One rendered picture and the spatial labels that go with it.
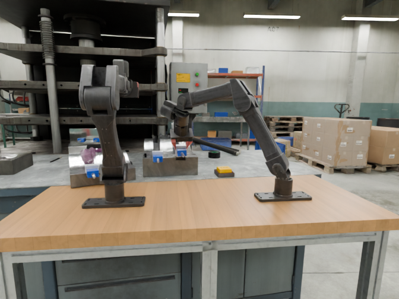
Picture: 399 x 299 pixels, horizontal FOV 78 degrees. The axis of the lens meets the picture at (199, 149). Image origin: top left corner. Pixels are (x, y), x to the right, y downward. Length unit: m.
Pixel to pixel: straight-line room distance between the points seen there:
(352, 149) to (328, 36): 4.89
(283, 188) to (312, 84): 7.83
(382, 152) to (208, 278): 4.88
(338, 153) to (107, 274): 4.14
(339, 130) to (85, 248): 4.39
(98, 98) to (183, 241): 0.45
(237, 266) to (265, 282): 0.20
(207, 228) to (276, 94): 7.66
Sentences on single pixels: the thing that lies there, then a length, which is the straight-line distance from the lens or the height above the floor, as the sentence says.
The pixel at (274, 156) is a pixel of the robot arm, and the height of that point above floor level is 0.96.
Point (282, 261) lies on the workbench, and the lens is 1.57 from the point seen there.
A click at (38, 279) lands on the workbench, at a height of 0.34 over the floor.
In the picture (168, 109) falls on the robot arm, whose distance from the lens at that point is 1.07.
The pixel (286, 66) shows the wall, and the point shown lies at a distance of 8.42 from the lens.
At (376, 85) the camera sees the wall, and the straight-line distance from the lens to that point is 9.74.
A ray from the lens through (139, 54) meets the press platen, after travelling 2.01.
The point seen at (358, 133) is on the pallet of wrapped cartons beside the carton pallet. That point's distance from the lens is 4.95.
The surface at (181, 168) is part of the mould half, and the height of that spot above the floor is 0.84.
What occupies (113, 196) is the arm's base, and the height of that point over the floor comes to 0.84.
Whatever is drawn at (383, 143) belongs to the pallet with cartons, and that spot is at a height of 0.51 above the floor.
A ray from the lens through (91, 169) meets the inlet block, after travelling 1.09.
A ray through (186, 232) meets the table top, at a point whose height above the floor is 0.79.
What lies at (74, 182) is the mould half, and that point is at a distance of 1.12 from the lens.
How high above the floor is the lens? 1.13
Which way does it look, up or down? 10 degrees down
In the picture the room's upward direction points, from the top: 1 degrees clockwise
